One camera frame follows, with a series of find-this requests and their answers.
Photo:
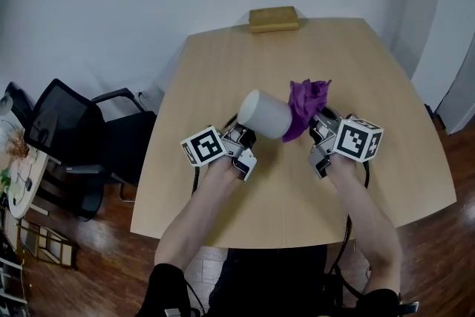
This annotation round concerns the person's left forearm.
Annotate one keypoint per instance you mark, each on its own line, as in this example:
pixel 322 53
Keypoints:
pixel 196 211

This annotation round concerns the person's black clothing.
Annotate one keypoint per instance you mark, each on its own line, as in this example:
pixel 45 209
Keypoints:
pixel 267 282

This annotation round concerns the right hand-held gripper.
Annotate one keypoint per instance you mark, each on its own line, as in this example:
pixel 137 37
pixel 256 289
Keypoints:
pixel 352 143

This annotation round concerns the black office chair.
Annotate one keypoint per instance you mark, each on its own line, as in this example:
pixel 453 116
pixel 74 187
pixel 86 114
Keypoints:
pixel 74 137

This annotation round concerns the person's right forearm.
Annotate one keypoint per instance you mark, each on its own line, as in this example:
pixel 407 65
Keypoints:
pixel 369 222

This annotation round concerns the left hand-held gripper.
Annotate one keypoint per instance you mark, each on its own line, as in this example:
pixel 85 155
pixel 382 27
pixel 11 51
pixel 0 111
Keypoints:
pixel 208 150

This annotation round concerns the gold metal rack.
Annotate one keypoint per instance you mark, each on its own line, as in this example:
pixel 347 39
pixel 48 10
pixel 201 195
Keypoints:
pixel 44 243

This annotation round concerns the dried plant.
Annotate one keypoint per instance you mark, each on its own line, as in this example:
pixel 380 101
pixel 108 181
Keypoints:
pixel 16 146

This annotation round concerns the round white side table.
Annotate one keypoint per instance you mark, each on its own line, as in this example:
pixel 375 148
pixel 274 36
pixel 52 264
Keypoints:
pixel 22 178

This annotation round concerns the golden box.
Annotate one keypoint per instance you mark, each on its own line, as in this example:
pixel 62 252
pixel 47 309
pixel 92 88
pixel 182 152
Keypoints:
pixel 274 19

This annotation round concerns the white mug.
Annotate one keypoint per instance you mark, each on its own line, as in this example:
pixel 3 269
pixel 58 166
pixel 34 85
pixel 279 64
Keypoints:
pixel 265 115

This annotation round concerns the purple cloth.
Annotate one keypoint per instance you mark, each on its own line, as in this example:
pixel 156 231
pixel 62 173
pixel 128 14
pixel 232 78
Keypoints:
pixel 306 105

